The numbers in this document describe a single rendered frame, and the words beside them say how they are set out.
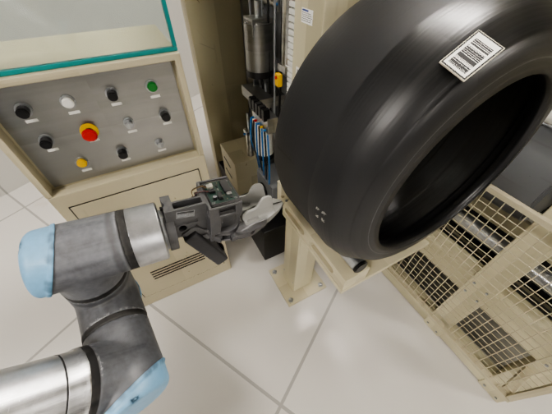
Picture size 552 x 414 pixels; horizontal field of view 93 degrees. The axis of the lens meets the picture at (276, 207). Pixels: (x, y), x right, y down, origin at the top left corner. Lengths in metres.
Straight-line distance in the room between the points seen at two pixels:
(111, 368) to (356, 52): 0.55
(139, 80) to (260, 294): 1.26
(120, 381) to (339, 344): 1.31
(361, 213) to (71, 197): 0.99
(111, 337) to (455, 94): 0.56
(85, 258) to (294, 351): 1.30
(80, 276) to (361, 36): 0.52
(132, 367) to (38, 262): 0.18
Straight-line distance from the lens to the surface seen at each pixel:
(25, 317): 2.17
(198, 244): 0.46
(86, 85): 1.02
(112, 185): 1.13
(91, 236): 0.41
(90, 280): 0.43
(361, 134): 0.41
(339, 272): 0.78
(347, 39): 0.51
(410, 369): 1.70
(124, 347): 0.45
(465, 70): 0.43
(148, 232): 0.40
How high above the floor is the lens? 1.52
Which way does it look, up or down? 47 degrees down
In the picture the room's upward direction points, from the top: straight up
